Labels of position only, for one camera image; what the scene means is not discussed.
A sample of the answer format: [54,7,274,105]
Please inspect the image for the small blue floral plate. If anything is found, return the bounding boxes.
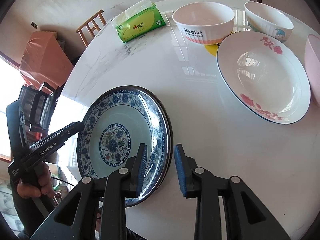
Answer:
[76,87,170,205]

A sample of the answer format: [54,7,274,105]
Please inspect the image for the white plate pink flowers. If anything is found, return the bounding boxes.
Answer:
[216,31,311,125]

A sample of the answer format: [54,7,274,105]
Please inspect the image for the pink plastic bowl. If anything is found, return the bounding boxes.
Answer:
[304,34,320,107]

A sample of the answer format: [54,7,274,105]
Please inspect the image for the white Rabbit bowl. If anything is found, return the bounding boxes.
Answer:
[172,2,235,45]

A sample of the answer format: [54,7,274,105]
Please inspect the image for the white cartoon bowl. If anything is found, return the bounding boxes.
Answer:
[244,2,294,42]

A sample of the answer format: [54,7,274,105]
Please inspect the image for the large blue floral plate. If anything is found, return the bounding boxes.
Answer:
[119,85,173,207]

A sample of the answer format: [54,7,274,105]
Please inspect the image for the person's left hand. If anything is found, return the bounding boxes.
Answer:
[16,163,55,199]

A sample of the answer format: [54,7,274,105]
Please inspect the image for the black metal chair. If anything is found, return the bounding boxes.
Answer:
[18,82,60,136]

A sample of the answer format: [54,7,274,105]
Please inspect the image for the orange covered box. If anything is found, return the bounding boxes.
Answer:
[19,31,74,89]

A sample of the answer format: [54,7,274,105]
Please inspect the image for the light wooden chair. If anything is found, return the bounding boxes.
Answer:
[75,9,107,47]

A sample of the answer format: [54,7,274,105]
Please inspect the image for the yellow hot warning sticker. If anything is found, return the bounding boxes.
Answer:
[204,44,219,57]

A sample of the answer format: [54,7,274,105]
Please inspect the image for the green tissue pack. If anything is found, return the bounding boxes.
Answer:
[112,0,166,43]

